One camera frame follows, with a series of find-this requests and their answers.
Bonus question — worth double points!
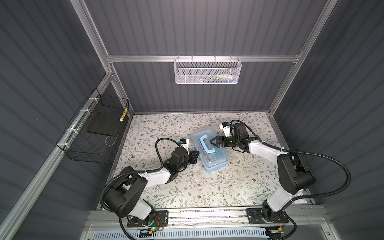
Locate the white slotted cable duct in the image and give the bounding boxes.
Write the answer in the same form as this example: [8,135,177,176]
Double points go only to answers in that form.
[91,227,271,240]

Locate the right black corrugated cable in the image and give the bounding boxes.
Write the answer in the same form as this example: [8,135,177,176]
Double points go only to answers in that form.
[230,119,352,201]

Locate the black corrugated cable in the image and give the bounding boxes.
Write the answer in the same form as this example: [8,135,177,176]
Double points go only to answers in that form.
[99,137,182,212]
[230,119,352,201]

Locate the black wire mesh basket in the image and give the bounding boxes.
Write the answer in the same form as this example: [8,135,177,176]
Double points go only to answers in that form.
[57,90,130,164]

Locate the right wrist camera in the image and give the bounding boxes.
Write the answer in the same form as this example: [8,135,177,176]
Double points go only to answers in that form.
[219,122,233,138]

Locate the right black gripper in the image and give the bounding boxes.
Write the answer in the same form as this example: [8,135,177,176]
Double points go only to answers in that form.
[210,136,239,149]

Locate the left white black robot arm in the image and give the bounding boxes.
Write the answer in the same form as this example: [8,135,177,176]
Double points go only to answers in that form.
[100,147,200,226]

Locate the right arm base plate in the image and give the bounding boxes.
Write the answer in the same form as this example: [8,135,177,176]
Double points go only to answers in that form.
[246,208,289,225]

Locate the black foam pad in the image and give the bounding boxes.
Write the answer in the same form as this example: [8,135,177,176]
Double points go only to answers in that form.
[87,112,123,137]

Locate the markers in white basket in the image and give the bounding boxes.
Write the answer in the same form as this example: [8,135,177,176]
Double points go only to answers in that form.
[197,75,239,84]

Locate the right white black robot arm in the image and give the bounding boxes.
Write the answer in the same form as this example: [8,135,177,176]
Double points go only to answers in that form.
[210,120,316,223]

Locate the white wire mesh basket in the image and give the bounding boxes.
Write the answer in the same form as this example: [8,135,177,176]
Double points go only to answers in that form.
[173,58,242,85]

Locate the clear tool box lid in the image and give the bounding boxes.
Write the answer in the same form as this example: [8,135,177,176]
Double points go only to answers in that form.
[191,125,230,169]

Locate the left black corrugated cable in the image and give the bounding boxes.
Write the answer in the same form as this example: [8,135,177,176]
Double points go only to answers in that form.
[99,137,182,212]

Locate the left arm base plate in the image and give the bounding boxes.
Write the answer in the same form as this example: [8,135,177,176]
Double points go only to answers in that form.
[127,210,169,228]

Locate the blue plastic tool box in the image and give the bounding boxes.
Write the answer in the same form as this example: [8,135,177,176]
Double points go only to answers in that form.
[191,125,230,174]

